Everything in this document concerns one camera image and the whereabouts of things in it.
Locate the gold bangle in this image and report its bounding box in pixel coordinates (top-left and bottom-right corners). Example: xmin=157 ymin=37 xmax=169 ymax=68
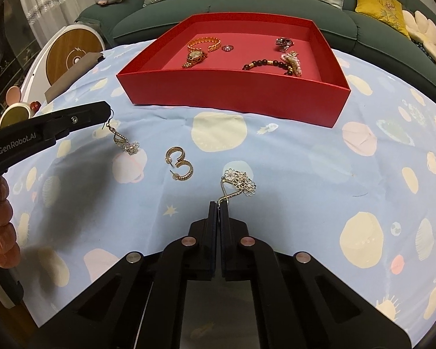
xmin=187 ymin=36 xmax=221 ymax=53

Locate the pearl bracelet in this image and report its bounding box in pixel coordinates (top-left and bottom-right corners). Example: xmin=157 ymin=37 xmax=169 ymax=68
xmin=280 ymin=51 xmax=303 ymax=78

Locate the gold dangling earring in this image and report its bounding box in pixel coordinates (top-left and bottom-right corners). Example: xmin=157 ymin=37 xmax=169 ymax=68
xmin=102 ymin=111 xmax=140 ymax=156

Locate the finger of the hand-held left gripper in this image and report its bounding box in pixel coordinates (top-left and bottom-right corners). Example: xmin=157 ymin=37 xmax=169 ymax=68
xmin=32 ymin=101 xmax=112 ymax=142

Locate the gold wristwatch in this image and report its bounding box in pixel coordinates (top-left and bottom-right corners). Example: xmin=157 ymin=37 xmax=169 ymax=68
xmin=183 ymin=49 xmax=208 ymax=69

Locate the white flower-shaped cushion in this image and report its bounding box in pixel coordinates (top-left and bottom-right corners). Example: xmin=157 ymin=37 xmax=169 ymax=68
xmin=401 ymin=9 xmax=436 ymax=70

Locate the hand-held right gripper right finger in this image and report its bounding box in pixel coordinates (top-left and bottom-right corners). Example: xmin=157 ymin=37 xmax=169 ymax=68
xmin=220 ymin=200 xmax=412 ymax=349

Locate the yellow embroidered cushion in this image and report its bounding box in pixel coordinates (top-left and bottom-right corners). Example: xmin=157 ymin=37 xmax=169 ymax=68
xmin=353 ymin=0 xmax=412 ymax=40

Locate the green sofa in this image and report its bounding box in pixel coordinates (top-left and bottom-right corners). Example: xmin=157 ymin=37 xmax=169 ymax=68
xmin=74 ymin=0 xmax=436 ymax=111

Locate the gold hoop earring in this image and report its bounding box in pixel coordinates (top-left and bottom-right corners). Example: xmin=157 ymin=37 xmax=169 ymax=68
xmin=171 ymin=160 xmax=195 ymax=182
xmin=165 ymin=146 xmax=190 ymax=166

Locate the white curtain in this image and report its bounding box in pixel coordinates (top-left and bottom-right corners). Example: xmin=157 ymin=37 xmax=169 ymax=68
xmin=16 ymin=0 xmax=102 ymax=46

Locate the round white wooden device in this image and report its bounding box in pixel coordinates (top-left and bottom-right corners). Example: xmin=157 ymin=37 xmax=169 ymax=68
xmin=20 ymin=24 xmax=106 ymax=104

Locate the white flower cluster earring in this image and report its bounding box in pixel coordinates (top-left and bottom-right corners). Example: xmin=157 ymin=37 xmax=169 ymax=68
xmin=218 ymin=168 xmax=257 ymax=204

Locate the red cardboard box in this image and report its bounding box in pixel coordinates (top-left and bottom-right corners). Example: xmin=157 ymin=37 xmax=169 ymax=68
xmin=116 ymin=13 xmax=351 ymax=129

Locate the person's left hand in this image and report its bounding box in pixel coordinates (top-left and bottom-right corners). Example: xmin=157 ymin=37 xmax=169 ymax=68
xmin=0 ymin=178 xmax=21 ymax=268

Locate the brown flat box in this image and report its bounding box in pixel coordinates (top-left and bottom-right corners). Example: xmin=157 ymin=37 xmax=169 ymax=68
xmin=44 ymin=51 xmax=106 ymax=103

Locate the black bead bracelet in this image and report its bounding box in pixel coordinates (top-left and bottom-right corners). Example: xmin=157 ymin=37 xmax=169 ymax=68
xmin=242 ymin=57 xmax=294 ymax=75

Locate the round yellow eared object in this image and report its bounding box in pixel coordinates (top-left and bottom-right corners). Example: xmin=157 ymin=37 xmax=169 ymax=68
xmin=0 ymin=87 xmax=40 ymax=131

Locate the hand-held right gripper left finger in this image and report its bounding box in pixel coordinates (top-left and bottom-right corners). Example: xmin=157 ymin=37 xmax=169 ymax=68
xmin=31 ymin=200 xmax=219 ymax=349

